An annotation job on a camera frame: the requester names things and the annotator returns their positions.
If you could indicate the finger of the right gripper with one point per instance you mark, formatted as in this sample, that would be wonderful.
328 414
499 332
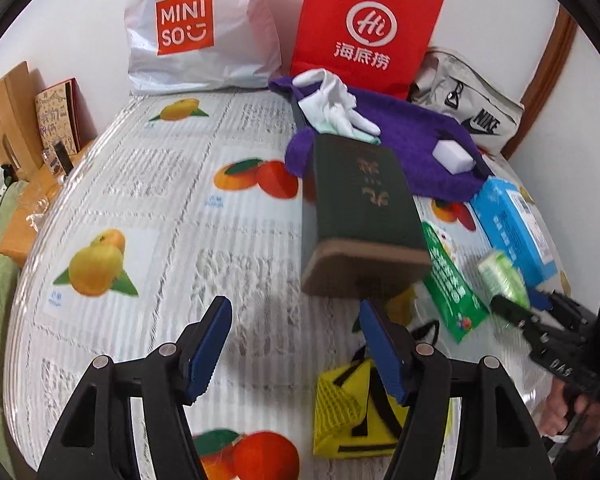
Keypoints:
513 313
548 300

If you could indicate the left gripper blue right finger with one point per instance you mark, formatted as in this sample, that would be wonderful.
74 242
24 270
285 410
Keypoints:
387 348

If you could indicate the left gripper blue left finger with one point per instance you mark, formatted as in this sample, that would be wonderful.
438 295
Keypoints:
201 346

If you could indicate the green thread spool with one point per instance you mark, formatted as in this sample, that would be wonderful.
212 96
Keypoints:
500 278

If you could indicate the green wet wipe packet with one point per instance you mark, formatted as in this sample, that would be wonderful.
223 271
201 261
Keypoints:
460 308

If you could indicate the yellow mesh pouch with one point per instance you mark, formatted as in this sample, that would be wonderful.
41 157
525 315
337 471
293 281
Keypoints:
354 417

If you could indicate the blue tissue pack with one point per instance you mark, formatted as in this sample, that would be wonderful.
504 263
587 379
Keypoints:
510 225

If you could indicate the dark green box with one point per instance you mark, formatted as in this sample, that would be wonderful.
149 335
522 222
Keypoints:
361 233

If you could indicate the person's right hand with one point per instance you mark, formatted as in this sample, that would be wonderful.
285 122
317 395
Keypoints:
555 416

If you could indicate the fruit print tablecloth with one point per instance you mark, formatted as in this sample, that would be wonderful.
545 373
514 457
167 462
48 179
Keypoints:
157 220

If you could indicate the purple fleece cloth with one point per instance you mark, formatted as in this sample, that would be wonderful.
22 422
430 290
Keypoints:
413 132

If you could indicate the white sponge block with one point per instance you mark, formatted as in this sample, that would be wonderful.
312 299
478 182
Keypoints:
452 157

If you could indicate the orange cardboard box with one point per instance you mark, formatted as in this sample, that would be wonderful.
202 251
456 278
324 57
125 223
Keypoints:
32 205

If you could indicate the grey Nike waist bag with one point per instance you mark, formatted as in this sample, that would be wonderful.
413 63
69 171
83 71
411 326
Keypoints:
447 84

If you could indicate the patterned brown notebook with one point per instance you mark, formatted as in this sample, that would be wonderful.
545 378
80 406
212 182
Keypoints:
55 109

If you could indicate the wooden headboard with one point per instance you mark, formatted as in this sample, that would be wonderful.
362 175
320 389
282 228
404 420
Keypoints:
20 142

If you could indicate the red Haidilao paper bag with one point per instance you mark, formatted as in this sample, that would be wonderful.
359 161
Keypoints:
375 45

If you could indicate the white Miniso plastic bag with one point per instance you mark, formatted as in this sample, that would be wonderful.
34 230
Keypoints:
200 45

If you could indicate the brown wooden door frame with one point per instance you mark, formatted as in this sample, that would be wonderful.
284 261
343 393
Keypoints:
546 76

